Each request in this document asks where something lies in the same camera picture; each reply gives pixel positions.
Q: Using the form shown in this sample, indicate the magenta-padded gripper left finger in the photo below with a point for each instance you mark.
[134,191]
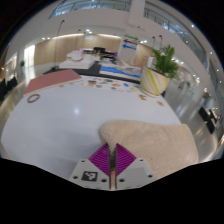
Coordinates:
[96,166]

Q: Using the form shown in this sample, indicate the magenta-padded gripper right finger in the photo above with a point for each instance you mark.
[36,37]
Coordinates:
[128,165]

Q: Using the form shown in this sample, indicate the beige knitted towel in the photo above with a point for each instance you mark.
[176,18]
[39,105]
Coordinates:
[156,146]

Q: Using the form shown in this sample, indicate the potted plant in striped pot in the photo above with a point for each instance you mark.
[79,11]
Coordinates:
[156,78]

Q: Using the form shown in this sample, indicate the group of black chairs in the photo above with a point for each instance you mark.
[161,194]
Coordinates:
[6,87]
[208,119]

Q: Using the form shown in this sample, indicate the blue mat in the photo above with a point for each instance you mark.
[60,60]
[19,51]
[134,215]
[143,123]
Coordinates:
[116,72]

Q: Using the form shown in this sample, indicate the black draped table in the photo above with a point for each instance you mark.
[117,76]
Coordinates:
[91,70]

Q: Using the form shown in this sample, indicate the flat red board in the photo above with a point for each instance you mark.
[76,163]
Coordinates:
[51,81]

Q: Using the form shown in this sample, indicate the white architectural model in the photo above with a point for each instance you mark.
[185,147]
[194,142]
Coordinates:
[77,60]

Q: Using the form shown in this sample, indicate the black piano with purple screen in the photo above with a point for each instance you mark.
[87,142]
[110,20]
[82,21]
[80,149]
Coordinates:
[105,53]

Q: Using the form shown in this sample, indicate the white sign pillar with arrows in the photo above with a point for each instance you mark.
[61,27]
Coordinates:
[129,46]

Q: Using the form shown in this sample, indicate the small green background plant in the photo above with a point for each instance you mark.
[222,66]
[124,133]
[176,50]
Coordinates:
[22,63]

